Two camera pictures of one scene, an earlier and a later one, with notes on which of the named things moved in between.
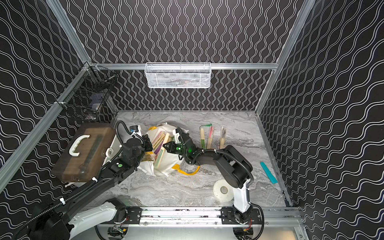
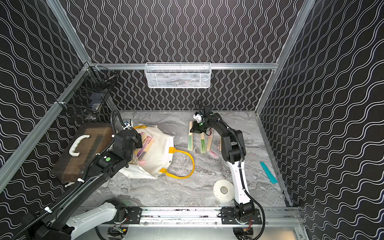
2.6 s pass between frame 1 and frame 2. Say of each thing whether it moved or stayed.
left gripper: moved
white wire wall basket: stayed
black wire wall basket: stayed
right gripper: moved
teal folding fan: stayed
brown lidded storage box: stayed
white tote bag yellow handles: moved
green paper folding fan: stayed
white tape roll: stayed
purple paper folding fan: moved
